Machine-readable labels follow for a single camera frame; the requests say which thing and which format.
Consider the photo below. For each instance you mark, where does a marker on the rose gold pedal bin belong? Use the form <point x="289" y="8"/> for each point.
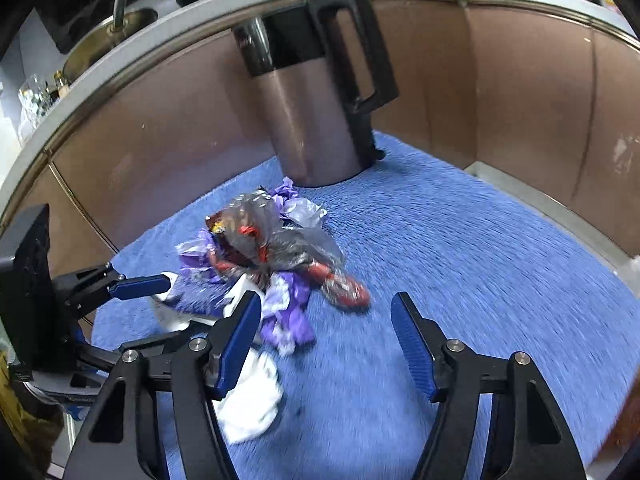
<point x="310" y="125"/>

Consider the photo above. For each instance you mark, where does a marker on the clear plastic wrapper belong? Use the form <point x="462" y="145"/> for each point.
<point x="255" y="220"/>

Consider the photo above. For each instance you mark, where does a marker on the purple white crumpled wrapper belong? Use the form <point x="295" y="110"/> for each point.
<point x="290" y="320"/>

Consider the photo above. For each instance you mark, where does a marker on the white purple foil packet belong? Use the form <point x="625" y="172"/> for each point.
<point x="170" y="317"/>

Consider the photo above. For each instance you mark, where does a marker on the metal kitchen sink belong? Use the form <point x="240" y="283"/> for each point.
<point x="100" y="40"/>

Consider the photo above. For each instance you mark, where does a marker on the red snack wrapper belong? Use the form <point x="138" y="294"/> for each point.
<point x="350" y="292"/>

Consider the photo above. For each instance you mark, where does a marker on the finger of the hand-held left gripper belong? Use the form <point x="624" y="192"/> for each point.
<point x="100" y="352"/>
<point x="142" y="286"/>

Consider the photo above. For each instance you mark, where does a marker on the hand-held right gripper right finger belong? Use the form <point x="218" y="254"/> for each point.
<point x="412" y="345"/>

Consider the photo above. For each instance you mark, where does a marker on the brown kitchen base cabinet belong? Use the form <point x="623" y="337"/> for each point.
<point x="175" y="125"/>

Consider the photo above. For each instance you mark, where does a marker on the white crumpled tissue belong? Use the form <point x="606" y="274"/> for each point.
<point x="250" y="400"/>

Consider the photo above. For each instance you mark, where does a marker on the clear drinking glass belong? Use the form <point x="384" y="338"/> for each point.
<point x="35" y="100"/>

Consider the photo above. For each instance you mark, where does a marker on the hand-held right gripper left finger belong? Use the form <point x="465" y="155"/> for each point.
<point x="239" y="345"/>

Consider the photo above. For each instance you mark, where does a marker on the blue fluffy mat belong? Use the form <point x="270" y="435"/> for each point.
<point x="450" y="260"/>

